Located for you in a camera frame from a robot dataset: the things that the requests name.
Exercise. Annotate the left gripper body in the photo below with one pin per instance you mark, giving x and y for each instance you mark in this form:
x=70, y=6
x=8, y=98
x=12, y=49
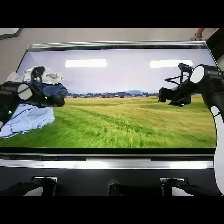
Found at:
x=50, y=99

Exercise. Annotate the dark blue garment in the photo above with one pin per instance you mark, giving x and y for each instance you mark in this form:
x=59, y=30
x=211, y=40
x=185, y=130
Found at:
x=57, y=89

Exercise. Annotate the white garment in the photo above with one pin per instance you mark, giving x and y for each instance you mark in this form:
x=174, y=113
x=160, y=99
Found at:
x=53, y=76

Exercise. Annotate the silver frame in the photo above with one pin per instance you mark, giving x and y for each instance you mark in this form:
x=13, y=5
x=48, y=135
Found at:
x=110, y=164

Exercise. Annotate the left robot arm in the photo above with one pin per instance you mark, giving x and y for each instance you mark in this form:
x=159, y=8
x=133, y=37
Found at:
x=10, y=96

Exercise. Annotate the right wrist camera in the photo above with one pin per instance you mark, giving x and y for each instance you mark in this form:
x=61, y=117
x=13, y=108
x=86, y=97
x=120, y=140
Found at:
x=182, y=68

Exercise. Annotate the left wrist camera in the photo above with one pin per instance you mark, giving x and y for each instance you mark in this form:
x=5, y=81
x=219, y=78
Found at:
x=37, y=72

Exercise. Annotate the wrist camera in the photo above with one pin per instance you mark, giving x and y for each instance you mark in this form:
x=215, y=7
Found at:
x=37, y=72
x=182, y=68

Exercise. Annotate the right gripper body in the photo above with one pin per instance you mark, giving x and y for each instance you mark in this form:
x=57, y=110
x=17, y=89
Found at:
x=175, y=95

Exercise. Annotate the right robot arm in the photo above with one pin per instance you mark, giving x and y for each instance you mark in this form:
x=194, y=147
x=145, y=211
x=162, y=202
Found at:
x=213, y=86

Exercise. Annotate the light blue shirt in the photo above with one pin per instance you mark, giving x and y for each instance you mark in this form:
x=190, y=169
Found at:
x=30, y=120

